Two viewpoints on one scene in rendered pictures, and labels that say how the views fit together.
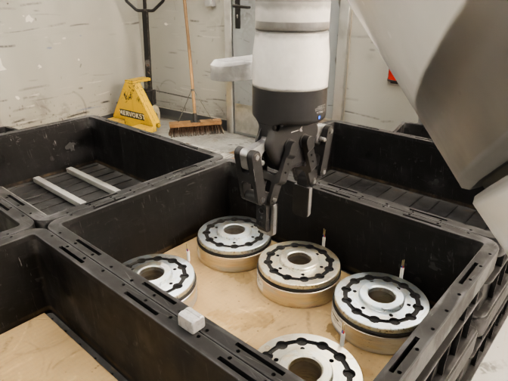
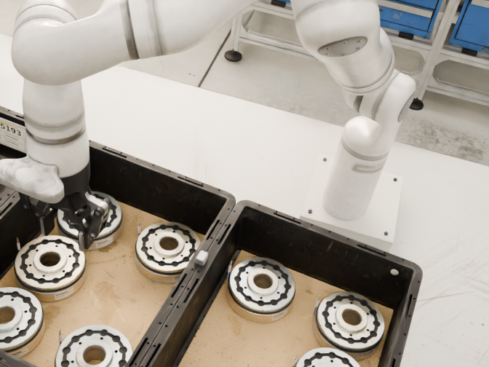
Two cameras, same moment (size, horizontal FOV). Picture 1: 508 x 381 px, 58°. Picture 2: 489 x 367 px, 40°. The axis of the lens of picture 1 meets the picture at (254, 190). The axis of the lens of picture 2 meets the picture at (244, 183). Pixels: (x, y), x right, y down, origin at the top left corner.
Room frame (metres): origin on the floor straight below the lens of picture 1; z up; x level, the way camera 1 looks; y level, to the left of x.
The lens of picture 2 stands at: (0.52, 0.60, 1.66)
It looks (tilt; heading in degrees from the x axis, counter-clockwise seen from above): 43 degrees down; 243
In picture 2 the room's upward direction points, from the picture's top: 10 degrees clockwise
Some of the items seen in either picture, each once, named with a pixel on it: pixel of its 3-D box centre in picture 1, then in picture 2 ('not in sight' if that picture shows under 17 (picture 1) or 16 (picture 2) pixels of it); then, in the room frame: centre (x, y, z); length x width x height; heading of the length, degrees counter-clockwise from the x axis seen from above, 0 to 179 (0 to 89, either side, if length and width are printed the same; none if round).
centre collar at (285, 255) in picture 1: (298, 259); (50, 259); (0.48, -0.06, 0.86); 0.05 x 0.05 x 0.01
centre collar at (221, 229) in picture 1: (233, 230); (4, 315); (0.55, 0.03, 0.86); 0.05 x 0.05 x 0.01
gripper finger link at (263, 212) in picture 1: (259, 210); (92, 236); (0.42, -0.01, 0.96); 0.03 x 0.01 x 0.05; 137
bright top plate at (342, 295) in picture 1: (380, 300); (89, 214); (0.41, -0.14, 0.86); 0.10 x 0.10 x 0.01
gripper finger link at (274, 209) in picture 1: (267, 218); (84, 238); (0.43, -0.01, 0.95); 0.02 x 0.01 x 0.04; 47
